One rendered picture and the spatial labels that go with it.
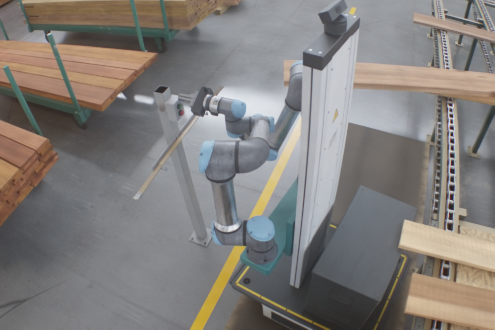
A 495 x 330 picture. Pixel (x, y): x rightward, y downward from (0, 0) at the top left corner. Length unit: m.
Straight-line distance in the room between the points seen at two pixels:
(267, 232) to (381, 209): 0.60
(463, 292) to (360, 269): 0.50
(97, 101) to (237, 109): 2.06
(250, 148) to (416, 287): 0.93
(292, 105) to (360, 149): 1.77
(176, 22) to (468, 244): 3.84
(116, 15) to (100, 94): 1.82
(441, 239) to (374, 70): 1.35
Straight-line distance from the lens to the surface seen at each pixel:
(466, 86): 2.81
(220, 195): 1.40
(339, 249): 1.66
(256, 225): 1.55
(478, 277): 1.84
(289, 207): 1.89
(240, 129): 1.66
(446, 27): 3.85
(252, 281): 2.15
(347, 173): 3.08
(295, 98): 1.59
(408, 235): 1.75
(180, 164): 2.08
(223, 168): 1.28
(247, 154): 1.26
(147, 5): 4.64
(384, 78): 2.57
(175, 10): 4.40
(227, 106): 1.60
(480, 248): 1.87
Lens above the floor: 2.28
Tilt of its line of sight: 45 degrees down
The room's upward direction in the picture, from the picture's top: 5 degrees counter-clockwise
